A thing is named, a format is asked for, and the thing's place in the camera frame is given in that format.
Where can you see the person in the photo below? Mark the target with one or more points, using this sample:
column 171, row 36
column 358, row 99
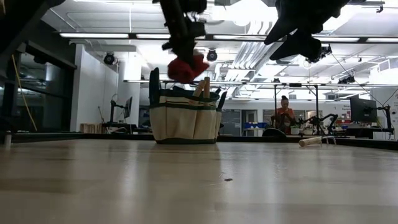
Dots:
column 284, row 116

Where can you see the small monitor on arm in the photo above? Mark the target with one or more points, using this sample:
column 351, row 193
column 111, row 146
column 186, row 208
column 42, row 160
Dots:
column 128, row 107

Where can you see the black background desk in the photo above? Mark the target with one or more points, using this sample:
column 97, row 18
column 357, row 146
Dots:
column 367, row 130

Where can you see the wooden crate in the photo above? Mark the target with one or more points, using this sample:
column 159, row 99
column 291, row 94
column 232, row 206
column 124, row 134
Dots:
column 91, row 128

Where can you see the silver metal post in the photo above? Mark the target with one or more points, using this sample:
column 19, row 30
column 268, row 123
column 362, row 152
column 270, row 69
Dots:
column 7, row 140

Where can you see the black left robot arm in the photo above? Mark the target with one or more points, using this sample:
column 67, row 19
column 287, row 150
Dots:
column 174, row 9

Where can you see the beige green canvas gardening bag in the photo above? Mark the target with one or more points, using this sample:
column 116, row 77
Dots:
column 180, row 121

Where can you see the blue storage bin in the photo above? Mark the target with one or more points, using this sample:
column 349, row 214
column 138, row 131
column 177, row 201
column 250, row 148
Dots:
column 255, row 125

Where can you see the large black monitor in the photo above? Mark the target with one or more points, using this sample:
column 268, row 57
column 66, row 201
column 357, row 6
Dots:
column 362, row 110

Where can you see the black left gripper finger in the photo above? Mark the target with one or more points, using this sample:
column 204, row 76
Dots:
column 182, row 46
column 191, row 51

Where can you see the red gardening glove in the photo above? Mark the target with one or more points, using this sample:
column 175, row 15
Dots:
column 183, row 73

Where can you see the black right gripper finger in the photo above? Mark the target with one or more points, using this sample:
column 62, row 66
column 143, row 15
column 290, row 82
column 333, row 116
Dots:
column 281, row 32
column 304, row 43

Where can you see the black diagonal frame strut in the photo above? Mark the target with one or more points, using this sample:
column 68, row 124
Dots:
column 18, row 18

